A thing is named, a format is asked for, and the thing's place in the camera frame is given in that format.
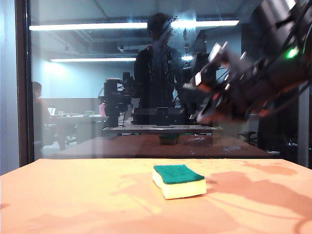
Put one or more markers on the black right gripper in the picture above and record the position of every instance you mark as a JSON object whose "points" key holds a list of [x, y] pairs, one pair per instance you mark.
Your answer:
{"points": [[243, 87]]}

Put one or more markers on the green and yellow sponge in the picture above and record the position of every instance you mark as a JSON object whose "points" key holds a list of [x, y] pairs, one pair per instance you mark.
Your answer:
{"points": [[180, 185]]}

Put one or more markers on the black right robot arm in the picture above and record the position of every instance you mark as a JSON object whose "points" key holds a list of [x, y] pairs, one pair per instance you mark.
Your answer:
{"points": [[273, 24]]}

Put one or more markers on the large glass window pane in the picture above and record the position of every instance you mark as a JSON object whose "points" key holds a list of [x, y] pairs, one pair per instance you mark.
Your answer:
{"points": [[85, 97]]}

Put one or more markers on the grey window frame post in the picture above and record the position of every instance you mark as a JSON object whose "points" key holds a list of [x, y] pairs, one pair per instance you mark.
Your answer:
{"points": [[304, 136]]}

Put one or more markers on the dark brown window frame post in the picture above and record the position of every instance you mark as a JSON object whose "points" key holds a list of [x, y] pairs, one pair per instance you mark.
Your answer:
{"points": [[22, 97]]}

